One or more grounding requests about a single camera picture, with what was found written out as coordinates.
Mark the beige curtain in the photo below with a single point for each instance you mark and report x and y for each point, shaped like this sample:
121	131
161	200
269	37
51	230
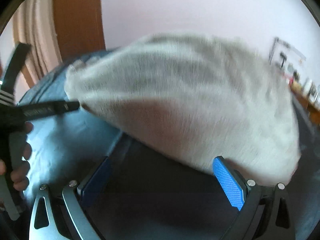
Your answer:
33	23

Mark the grey-brown fleece garment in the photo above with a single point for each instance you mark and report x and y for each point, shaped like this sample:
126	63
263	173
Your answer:
193	98

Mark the brown wooden door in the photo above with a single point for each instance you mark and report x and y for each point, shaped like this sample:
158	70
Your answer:
79	27

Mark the wooden desk with clutter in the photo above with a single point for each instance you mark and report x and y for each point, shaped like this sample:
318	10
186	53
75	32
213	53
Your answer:
290	61

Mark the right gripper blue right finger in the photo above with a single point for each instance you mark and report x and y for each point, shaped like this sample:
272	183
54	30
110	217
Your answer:
264	212

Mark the dark blue bed cover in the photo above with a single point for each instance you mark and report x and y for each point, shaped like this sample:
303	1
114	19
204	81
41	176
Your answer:
147	196

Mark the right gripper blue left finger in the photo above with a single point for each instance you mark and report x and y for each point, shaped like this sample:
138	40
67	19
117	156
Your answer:
65	217

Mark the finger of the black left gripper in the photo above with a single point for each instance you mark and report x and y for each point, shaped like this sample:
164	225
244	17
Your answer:
49	108

